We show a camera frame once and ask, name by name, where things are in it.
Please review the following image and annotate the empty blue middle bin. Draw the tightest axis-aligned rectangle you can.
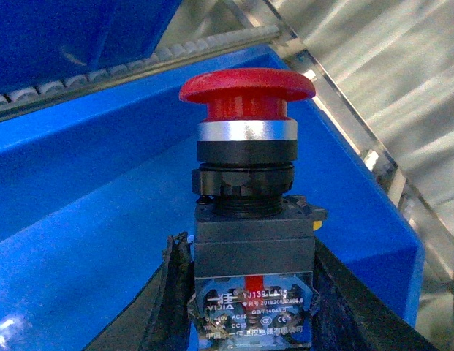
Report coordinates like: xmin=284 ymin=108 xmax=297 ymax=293
xmin=0 ymin=1 xmax=181 ymax=94

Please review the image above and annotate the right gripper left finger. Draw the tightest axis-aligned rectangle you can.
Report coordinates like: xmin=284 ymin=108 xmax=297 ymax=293
xmin=84 ymin=232 xmax=194 ymax=350

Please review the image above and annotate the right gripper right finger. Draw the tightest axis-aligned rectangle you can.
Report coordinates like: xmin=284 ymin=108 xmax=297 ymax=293
xmin=311 ymin=240 xmax=436 ymax=351

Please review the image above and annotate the blue target bin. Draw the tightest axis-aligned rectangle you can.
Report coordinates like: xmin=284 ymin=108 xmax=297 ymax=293
xmin=0 ymin=45 xmax=424 ymax=350

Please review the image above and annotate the red mushroom push button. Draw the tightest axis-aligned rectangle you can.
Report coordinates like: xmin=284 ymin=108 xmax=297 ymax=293
xmin=179 ymin=68 xmax=327 ymax=350

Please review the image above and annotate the metal roller rail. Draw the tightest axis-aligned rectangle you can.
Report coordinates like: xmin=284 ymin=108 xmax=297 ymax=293
xmin=0 ymin=24 xmax=297 ymax=123

